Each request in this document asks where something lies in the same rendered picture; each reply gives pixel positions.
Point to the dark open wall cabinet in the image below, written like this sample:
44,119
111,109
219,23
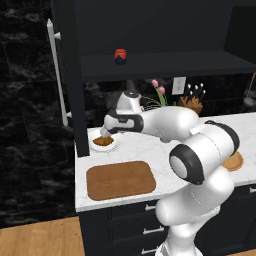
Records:
160,33

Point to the grey hanging ladle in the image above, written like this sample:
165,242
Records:
249,98

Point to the white wall outlet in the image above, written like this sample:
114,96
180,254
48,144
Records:
179,85

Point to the brown wooden cutting board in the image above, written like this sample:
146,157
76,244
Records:
120,180

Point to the white round plate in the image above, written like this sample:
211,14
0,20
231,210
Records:
113,147

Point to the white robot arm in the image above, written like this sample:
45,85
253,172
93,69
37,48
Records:
200,146

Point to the red-lidded dark jam jar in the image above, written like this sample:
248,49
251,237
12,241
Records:
120,56

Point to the pink flowers with green stems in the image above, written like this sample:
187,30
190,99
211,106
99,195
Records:
161,91

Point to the dark base cabinet run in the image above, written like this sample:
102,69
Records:
96,230

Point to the dark drawer front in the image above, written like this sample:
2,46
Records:
128,230
128,209
128,249

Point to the brown croissant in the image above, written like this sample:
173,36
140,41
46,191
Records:
103,141

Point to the brown knife block with knives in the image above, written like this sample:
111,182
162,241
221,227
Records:
193,101

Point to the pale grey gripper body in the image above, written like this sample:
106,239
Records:
107,126

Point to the dark cabinet door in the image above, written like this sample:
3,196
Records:
75,83

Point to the tan round pastry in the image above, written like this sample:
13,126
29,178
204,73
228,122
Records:
235,162

